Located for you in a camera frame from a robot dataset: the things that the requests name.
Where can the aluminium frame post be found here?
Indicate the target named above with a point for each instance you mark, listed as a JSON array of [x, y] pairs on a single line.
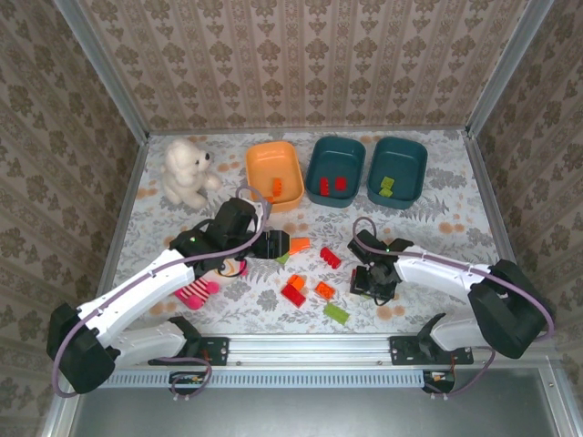
[[505, 68], [108, 73]]

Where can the orange rectangular lego brick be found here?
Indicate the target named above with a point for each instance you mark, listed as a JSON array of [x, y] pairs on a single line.
[[276, 185]]

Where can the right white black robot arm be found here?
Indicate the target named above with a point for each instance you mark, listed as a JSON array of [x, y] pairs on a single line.
[[501, 314]]

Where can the black controller board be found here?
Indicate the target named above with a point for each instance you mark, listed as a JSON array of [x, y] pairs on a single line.
[[187, 380], [439, 378]]

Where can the white plush teddy bear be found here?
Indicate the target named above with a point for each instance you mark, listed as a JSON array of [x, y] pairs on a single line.
[[184, 168]]

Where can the small green lego brick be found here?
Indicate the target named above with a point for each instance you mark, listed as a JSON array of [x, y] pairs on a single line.
[[283, 258]]

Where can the pink striped plush doll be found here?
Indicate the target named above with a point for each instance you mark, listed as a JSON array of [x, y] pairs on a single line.
[[200, 291]]

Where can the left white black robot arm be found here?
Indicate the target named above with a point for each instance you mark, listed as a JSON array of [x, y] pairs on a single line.
[[136, 300]]

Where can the teal plastic container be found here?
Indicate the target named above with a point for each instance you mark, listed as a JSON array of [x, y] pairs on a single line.
[[401, 159], [334, 159]]

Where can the orange plastic container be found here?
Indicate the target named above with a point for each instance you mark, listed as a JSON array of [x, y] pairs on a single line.
[[273, 164]]

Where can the orange sloped lego piece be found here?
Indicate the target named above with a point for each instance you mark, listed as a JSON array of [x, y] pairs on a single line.
[[301, 244]]

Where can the floral table cover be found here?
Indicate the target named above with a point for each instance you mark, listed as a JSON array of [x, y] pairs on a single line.
[[255, 318]]

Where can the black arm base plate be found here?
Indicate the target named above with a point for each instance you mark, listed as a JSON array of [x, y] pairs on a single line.
[[403, 350], [214, 350]]

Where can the large green lego brick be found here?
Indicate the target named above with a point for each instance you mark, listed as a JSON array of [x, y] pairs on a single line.
[[387, 186], [337, 313]]

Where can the red square lego brick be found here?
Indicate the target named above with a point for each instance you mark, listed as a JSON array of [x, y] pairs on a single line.
[[340, 183]]

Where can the aluminium table side rail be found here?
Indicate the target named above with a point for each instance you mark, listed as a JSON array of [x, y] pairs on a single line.
[[492, 205], [122, 227]]

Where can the dark orange studded lego brick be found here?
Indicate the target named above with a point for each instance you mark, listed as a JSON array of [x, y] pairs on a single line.
[[325, 290]]

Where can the large red lego brick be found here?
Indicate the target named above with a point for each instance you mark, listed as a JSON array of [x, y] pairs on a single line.
[[293, 296]]

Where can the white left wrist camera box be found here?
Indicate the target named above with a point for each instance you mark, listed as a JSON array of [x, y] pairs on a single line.
[[258, 206]]

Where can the grey metal panel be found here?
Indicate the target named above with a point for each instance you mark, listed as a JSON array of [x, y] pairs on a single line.
[[296, 414]]

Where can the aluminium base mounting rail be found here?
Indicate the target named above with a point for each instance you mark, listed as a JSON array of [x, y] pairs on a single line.
[[309, 348]]

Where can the long red toothed lego brick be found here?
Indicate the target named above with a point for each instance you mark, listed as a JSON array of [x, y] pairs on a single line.
[[330, 258]]

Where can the red rectangular lego brick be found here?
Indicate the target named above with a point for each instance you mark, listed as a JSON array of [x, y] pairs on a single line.
[[324, 186]]

